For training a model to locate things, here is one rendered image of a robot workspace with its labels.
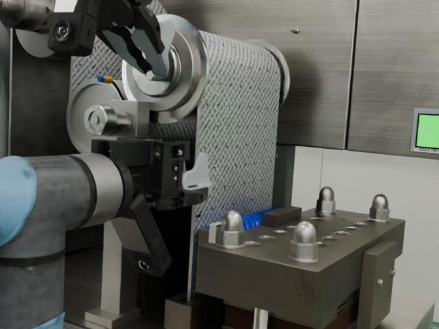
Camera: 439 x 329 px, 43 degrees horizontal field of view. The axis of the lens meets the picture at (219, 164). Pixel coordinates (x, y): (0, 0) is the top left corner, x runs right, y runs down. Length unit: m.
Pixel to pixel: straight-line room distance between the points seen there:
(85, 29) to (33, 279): 0.26
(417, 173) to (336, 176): 0.48
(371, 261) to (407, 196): 2.60
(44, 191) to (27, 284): 0.08
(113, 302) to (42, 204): 0.33
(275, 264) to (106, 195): 0.22
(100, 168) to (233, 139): 0.30
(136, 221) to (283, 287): 0.18
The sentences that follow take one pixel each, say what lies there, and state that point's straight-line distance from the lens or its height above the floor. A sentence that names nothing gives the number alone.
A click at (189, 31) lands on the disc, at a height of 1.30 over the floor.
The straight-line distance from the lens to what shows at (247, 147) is 0.86.
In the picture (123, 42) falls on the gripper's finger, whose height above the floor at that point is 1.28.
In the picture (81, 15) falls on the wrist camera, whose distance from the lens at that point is 0.61.
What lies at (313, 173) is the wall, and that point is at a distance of 3.54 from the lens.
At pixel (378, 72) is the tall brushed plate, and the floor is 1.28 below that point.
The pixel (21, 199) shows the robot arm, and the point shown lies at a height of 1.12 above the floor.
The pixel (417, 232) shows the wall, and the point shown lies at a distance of 3.39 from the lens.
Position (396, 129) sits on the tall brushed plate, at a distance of 0.96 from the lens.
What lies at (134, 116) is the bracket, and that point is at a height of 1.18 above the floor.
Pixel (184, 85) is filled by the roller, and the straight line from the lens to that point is 0.74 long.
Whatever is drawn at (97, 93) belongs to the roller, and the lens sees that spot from 0.85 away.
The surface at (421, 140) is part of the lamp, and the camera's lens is 0.95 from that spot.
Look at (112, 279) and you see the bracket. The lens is 0.80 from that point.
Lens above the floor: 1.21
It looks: 6 degrees down
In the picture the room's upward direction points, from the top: 3 degrees clockwise
